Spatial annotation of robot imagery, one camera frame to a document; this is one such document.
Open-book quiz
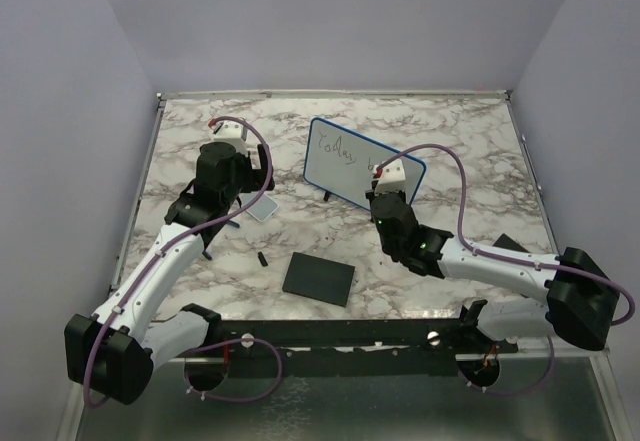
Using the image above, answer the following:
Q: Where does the black marker cap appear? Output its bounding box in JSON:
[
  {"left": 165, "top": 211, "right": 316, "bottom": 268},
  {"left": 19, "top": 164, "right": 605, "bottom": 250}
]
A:
[{"left": 258, "top": 252, "right": 269, "bottom": 267}]

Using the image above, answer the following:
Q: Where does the blue-framed whiteboard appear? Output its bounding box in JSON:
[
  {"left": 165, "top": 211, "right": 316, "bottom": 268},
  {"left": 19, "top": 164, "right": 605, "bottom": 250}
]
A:
[{"left": 303, "top": 117, "right": 398, "bottom": 209}]

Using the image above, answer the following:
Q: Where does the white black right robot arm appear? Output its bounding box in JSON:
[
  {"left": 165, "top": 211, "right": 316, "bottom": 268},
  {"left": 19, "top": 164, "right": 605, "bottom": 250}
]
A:
[{"left": 366, "top": 191, "right": 619, "bottom": 352}]

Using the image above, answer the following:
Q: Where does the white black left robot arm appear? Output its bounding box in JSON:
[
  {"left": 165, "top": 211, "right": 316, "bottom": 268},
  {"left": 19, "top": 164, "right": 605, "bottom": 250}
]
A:
[{"left": 64, "top": 138, "right": 274, "bottom": 409}]

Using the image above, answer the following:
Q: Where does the small white-framed grey tablet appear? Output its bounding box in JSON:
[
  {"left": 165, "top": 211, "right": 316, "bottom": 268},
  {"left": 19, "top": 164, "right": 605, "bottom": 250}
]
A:
[{"left": 240, "top": 193, "right": 279, "bottom": 222}]

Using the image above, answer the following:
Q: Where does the black rectangular eraser pad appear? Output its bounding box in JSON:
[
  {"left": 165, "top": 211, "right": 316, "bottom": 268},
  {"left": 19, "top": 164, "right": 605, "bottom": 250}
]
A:
[{"left": 282, "top": 252, "right": 355, "bottom": 307}]

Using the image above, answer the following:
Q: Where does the black flat pad right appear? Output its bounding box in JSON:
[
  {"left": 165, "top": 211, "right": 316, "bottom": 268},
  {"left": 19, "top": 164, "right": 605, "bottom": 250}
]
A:
[{"left": 492, "top": 234, "right": 528, "bottom": 253}]

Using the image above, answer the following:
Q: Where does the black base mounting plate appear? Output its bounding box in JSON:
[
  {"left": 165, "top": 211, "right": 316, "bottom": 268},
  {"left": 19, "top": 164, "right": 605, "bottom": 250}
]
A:
[{"left": 212, "top": 318, "right": 517, "bottom": 377}]

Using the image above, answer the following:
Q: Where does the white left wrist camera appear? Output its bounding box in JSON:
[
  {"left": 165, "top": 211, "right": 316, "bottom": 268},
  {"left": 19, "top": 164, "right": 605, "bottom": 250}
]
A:
[{"left": 209, "top": 119, "right": 248, "bottom": 156}]

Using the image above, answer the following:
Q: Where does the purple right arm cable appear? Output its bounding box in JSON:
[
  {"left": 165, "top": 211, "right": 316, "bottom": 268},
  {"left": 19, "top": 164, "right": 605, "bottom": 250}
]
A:
[{"left": 374, "top": 143, "right": 636, "bottom": 397}]

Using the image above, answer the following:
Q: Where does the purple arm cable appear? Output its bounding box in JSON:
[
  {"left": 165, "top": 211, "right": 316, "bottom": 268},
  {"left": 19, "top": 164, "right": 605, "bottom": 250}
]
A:
[
  {"left": 374, "top": 143, "right": 636, "bottom": 397},
  {"left": 81, "top": 112, "right": 284, "bottom": 408}
]

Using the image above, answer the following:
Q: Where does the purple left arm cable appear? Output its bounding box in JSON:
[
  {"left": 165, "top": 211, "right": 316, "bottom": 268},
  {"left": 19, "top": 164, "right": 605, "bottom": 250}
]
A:
[{"left": 81, "top": 112, "right": 284, "bottom": 408}]

